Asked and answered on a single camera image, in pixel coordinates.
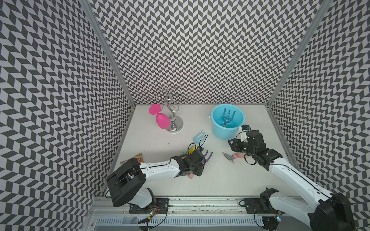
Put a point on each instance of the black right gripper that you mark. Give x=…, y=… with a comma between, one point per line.
x=235, y=144

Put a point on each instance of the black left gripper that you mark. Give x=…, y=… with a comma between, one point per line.
x=200, y=171

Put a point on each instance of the purple toy rake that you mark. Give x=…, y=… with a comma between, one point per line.
x=207, y=156

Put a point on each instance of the blue toy fork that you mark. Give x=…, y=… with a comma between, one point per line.
x=227, y=117

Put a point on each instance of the yellow toy shovel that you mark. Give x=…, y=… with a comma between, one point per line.
x=191, y=150

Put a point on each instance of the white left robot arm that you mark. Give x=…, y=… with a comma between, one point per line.
x=126, y=185

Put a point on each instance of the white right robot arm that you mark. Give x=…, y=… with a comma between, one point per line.
x=320, y=209

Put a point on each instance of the light blue toy rake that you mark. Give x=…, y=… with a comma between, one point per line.
x=198, y=136

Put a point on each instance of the turquoise plastic bucket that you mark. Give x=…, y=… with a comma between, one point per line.
x=231, y=130

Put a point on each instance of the pink plastic wine glass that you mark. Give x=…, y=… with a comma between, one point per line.
x=161, y=119

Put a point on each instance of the colourful snack packet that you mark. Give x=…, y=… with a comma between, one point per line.
x=138, y=157

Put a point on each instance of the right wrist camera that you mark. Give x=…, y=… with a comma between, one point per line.
x=245, y=128

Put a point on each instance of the chrome wire stand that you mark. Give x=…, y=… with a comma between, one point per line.
x=170, y=106

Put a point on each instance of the aluminium corner post right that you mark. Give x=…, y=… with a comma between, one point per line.
x=323, y=9

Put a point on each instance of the aluminium corner post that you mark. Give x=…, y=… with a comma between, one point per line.
x=323, y=9
x=86, y=7

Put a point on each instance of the aluminium corner post left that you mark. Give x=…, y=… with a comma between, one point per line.
x=86, y=7

